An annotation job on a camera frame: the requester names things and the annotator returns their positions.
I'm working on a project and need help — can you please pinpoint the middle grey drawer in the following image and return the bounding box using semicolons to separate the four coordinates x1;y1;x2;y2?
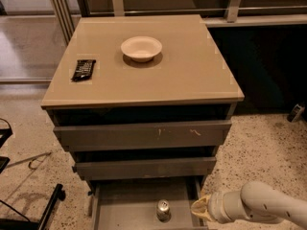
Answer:
74;157;216;180

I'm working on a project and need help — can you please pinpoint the grey drawer cabinet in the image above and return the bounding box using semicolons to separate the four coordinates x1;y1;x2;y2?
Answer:
40;14;246;230

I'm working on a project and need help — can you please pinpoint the grey drawer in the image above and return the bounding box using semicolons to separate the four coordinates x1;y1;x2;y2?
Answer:
54;120;231;151
92;177;209;230
74;157;216;180

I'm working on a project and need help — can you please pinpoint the silver 7up can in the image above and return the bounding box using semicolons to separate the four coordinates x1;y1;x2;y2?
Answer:
156;199;171;222

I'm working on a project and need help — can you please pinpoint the bottom grey drawer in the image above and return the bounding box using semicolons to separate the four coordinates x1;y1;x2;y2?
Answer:
92;177;209;230

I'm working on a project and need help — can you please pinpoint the metal railing frame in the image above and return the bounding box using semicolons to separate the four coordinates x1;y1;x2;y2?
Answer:
51;0;307;40

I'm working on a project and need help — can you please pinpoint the small grey floor device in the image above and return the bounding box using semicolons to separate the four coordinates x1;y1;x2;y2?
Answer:
287;102;306;123

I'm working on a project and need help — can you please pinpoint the white paper bowl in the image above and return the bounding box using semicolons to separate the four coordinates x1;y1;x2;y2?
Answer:
121;36;162;62

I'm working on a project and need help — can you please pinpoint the top grey drawer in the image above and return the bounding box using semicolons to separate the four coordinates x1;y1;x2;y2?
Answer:
54;120;231;151

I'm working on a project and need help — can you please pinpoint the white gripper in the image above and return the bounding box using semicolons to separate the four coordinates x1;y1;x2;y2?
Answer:
191;191;244;223

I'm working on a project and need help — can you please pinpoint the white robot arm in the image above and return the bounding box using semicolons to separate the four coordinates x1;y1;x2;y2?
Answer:
191;181;307;230

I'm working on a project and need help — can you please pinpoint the black chair base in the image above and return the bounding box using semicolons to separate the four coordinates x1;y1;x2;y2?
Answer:
0;118;66;230

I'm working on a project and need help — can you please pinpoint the grey cable on floor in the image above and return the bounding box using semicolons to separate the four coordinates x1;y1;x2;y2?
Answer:
5;150;53;171

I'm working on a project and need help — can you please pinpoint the black snack packet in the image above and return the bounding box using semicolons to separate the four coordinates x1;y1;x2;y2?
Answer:
71;59;96;81

